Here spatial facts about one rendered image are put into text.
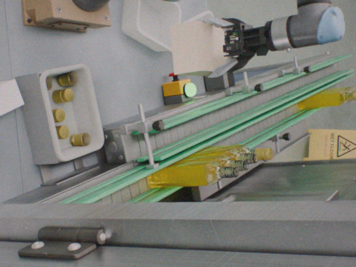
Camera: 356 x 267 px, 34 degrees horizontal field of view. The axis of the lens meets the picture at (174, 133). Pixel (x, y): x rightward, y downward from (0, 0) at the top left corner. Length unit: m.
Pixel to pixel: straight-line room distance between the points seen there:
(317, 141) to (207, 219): 4.59
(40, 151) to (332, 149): 3.68
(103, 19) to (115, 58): 0.20
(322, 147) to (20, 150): 3.71
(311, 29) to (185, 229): 0.98
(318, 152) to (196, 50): 3.56
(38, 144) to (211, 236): 1.11
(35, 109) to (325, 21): 0.70
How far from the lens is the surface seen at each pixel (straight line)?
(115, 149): 1.54
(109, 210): 0.43
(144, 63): 1.86
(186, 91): 1.88
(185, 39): 1.44
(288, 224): 0.34
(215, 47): 1.49
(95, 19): 1.56
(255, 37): 1.37
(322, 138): 4.95
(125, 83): 1.78
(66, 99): 1.49
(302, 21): 1.33
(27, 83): 1.44
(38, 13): 1.48
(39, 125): 1.44
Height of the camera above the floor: 1.85
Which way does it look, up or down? 34 degrees down
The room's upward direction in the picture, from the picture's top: 85 degrees clockwise
